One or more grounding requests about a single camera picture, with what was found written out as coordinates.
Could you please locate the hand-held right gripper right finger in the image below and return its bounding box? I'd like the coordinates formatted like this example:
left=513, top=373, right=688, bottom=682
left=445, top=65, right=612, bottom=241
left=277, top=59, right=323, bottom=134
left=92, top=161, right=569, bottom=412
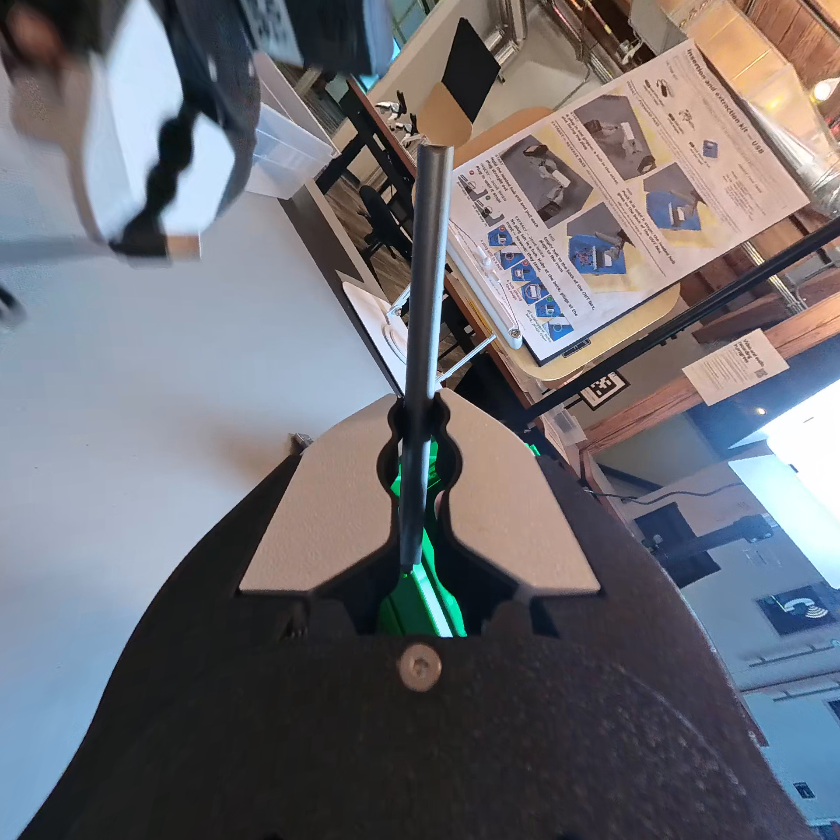
left=430, top=387, right=601, bottom=637

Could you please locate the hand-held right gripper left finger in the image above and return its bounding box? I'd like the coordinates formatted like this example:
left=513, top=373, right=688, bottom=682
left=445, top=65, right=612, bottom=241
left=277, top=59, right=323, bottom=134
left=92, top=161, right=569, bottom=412
left=238, top=394, right=403, bottom=634

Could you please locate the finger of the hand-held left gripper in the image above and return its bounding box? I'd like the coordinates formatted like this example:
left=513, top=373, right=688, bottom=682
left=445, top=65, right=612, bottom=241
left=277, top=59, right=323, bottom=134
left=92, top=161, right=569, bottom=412
left=10, top=0, right=186, bottom=247
left=164, top=118, right=247, bottom=238

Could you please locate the clear plastic storage bin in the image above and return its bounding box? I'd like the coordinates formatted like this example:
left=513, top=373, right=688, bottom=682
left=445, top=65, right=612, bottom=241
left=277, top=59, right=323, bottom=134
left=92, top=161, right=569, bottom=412
left=246, top=51, right=336, bottom=199

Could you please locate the green plastic storage bin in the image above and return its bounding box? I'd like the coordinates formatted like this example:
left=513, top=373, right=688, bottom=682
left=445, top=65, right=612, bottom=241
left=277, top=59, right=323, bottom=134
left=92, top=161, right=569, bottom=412
left=376, top=446, right=546, bottom=639

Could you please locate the grey slim usb hub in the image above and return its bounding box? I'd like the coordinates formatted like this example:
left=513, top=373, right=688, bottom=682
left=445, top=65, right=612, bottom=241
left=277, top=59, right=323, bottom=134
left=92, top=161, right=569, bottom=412
left=399, top=143, right=455, bottom=577

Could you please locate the person's left hand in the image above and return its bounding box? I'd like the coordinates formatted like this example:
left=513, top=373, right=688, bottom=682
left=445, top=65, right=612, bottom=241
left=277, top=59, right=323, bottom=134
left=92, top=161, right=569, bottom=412
left=0, top=0, right=70, bottom=80

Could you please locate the small printed marker tag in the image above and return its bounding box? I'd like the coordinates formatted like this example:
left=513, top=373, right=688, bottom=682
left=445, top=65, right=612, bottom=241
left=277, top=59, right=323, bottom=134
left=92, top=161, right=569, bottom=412
left=579, top=369, right=632, bottom=412

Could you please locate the black office chair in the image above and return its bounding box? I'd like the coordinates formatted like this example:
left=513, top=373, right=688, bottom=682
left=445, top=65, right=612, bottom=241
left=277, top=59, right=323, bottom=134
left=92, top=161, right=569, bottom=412
left=357, top=184, right=416, bottom=263

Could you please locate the instruction sheet on stand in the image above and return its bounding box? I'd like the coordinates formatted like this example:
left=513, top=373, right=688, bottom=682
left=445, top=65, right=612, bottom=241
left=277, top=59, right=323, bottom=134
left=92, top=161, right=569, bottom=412
left=341, top=108, right=683, bottom=395

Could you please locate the tan black board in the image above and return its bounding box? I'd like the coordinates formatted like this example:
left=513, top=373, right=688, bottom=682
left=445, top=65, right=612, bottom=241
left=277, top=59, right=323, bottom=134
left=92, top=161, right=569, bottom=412
left=416, top=16, right=505, bottom=148

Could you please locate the white paper notice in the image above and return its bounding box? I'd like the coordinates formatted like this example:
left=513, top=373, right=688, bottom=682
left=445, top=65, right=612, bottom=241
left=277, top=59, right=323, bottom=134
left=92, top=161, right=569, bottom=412
left=682, top=328, right=790, bottom=406

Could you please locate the dark phone icon sign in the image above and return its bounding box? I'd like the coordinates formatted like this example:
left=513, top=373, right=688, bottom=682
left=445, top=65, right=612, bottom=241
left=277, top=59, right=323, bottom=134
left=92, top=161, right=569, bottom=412
left=756, top=583, right=840, bottom=637

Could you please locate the black metal pole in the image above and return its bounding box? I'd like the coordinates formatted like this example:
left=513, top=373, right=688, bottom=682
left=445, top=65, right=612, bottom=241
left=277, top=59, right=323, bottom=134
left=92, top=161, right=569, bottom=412
left=525, top=217, right=840, bottom=421

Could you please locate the printed instruction sheet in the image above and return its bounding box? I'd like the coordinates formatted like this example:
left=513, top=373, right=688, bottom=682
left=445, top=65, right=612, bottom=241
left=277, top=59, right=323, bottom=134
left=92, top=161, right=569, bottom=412
left=448, top=38, right=811, bottom=366

